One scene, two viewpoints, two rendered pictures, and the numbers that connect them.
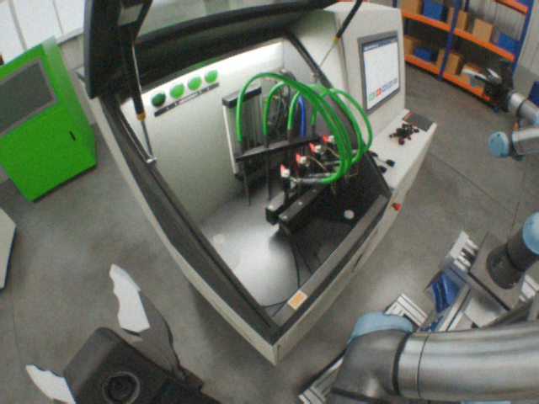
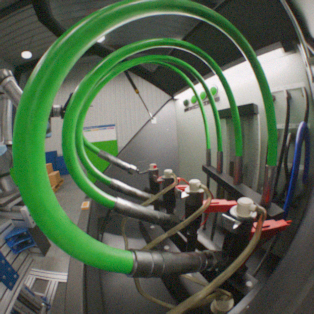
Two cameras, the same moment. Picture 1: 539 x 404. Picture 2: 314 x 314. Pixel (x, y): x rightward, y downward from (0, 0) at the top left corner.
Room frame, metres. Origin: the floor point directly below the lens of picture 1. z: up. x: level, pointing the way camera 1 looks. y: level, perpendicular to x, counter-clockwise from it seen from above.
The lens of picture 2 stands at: (0.69, -0.34, 1.20)
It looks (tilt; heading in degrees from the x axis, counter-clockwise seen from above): 8 degrees down; 111
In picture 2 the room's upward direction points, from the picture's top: 4 degrees counter-clockwise
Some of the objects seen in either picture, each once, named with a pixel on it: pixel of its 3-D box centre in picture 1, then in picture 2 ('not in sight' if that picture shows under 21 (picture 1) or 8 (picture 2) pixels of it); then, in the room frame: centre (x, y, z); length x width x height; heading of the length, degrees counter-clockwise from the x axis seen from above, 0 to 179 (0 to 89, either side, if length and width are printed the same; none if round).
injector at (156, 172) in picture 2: (288, 199); (152, 205); (0.56, -0.06, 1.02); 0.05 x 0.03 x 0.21; 44
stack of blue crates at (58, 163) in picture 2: not in sight; (57, 162); (-5.62, 2.39, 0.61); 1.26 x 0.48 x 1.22; 36
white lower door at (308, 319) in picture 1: (322, 305); not in sight; (0.38, -0.23, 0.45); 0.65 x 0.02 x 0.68; 134
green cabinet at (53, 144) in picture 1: (35, 120); not in sight; (2.17, 2.64, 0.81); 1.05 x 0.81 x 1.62; 120
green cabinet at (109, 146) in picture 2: not in sight; (103, 162); (-2.13, 2.36, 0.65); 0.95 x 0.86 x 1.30; 44
